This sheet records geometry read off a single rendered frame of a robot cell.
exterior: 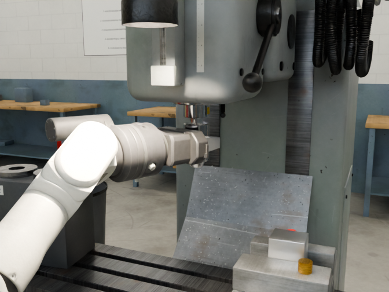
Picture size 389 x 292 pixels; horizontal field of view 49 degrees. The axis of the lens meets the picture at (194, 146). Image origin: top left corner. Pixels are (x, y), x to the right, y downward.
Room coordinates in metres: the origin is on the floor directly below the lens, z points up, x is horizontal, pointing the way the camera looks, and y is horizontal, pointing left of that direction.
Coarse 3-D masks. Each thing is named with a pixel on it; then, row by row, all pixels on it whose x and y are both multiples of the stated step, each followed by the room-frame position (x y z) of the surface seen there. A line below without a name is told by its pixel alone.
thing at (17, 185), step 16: (0, 176) 0.91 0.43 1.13; (16, 176) 0.91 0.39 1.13; (32, 176) 0.93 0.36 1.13; (0, 192) 0.89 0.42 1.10; (16, 192) 0.88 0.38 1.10; (0, 208) 0.89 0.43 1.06; (80, 208) 0.91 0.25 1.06; (80, 224) 0.91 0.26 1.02; (64, 240) 0.85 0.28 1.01; (80, 240) 0.90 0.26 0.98; (48, 256) 0.86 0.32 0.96; (64, 256) 0.85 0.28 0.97; (80, 256) 0.90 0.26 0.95
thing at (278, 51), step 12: (288, 0) 0.88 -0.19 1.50; (288, 12) 0.89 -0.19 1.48; (288, 24) 0.88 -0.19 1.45; (276, 36) 0.81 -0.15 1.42; (288, 36) 0.88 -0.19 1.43; (276, 48) 0.81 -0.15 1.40; (288, 48) 0.90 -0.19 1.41; (264, 60) 0.81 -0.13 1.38; (276, 60) 0.81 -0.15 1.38; (288, 60) 0.90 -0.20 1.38; (276, 72) 0.82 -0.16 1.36; (288, 72) 0.91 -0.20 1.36
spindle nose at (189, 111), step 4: (184, 108) 0.75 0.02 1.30; (188, 108) 0.74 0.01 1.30; (192, 108) 0.74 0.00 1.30; (196, 108) 0.74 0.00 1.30; (200, 108) 0.74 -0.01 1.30; (204, 108) 0.74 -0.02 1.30; (184, 112) 0.75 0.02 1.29; (188, 112) 0.74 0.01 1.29; (192, 112) 0.74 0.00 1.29; (196, 112) 0.74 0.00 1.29; (200, 112) 0.74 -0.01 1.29; (204, 112) 0.74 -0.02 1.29; (184, 116) 0.75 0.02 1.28; (188, 116) 0.74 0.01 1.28; (192, 116) 0.74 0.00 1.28; (196, 116) 0.74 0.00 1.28; (200, 116) 0.74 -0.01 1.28; (204, 116) 0.74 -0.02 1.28; (208, 116) 0.75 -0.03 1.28
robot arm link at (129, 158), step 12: (48, 120) 0.61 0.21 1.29; (60, 120) 0.60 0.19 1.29; (72, 120) 0.62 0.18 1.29; (84, 120) 0.63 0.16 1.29; (96, 120) 0.64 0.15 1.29; (108, 120) 0.65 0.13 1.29; (48, 132) 0.61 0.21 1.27; (60, 132) 0.60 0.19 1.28; (120, 132) 0.62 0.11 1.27; (132, 132) 0.63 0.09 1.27; (120, 144) 0.62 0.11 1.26; (132, 144) 0.62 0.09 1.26; (120, 156) 0.61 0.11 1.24; (132, 156) 0.61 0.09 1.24; (108, 168) 0.58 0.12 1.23; (120, 168) 0.61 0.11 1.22; (132, 168) 0.61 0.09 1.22; (120, 180) 0.63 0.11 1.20
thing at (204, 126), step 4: (184, 124) 0.75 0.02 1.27; (188, 124) 0.75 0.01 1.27; (192, 124) 0.74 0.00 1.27; (196, 124) 0.74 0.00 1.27; (200, 124) 0.74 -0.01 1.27; (204, 124) 0.74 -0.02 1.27; (208, 124) 0.75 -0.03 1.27; (184, 128) 0.75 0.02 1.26; (188, 128) 0.74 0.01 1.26; (192, 128) 0.74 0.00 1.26; (196, 128) 0.74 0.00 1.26; (200, 128) 0.74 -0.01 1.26; (204, 128) 0.74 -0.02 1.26; (208, 128) 0.75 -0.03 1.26
